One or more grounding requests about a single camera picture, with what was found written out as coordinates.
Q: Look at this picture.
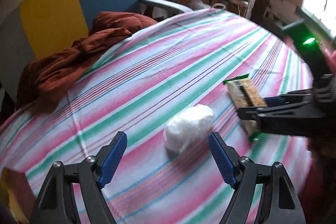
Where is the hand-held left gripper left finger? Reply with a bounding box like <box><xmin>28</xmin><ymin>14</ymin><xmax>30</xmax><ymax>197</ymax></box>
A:
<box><xmin>30</xmin><ymin>132</ymin><xmax>128</xmax><ymax>224</ymax></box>

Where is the white plastic ball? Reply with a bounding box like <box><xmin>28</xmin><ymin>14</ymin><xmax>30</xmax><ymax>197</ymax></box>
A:
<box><xmin>164</xmin><ymin>104</ymin><xmax>215</xmax><ymax>153</ymax></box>

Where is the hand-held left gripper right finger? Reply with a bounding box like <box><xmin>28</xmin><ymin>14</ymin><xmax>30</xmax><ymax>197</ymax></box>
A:
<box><xmin>209</xmin><ymin>132</ymin><xmax>306</xmax><ymax>224</ymax></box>

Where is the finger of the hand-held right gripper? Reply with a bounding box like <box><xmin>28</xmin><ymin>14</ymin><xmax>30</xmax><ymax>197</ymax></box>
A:
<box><xmin>264</xmin><ymin>89</ymin><xmax>315</xmax><ymax>106</ymax></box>
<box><xmin>238</xmin><ymin>102</ymin><xmax>326</xmax><ymax>138</ymax></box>

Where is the grey bed side rail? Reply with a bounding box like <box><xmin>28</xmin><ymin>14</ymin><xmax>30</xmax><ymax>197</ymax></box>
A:
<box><xmin>138</xmin><ymin>0</ymin><xmax>193</xmax><ymax>14</ymax></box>

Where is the green cracker packet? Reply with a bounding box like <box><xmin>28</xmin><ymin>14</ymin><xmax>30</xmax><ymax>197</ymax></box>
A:
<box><xmin>223</xmin><ymin>74</ymin><xmax>267</xmax><ymax>142</ymax></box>

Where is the gold tin tray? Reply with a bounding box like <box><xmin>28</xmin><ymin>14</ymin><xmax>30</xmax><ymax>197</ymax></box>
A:
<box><xmin>0</xmin><ymin>168</ymin><xmax>36</xmax><ymax>224</ymax></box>

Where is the brown crumpled cloth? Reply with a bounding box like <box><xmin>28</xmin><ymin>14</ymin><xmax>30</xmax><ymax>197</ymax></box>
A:
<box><xmin>17</xmin><ymin>11</ymin><xmax>158</xmax><ymax>109</ymax></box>

